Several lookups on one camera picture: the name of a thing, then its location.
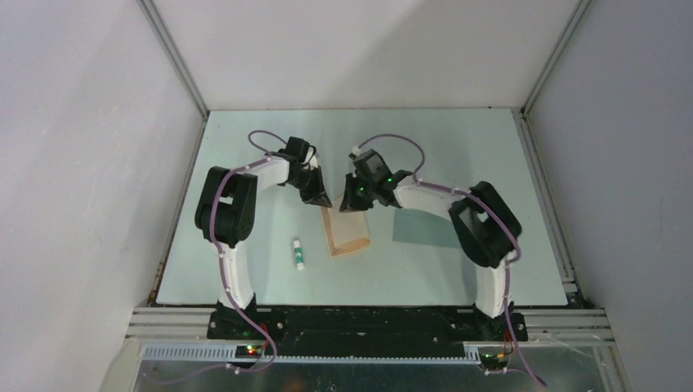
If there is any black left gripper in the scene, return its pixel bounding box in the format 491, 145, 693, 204
288, 166, 331, 209

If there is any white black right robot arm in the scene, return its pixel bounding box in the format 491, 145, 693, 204
338, 148, 522, 341

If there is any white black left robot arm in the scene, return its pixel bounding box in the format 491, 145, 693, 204
194, 136, 333, 341

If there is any green white glue stick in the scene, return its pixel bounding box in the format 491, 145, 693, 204
292, 239, 305, 270

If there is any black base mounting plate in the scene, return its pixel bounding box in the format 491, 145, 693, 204
207, 303, 528, 359

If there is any left controller board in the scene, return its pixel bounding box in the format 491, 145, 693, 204
234, 345, 265, 359

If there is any controller board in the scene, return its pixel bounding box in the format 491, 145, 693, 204
234, 345, 265, 359
479, 353, 512, 372

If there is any right controller board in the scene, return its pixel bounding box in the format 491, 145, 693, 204
479, 353, 512, 372

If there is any aluminium frame rail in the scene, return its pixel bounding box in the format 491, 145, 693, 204
126, 307, 615, 346

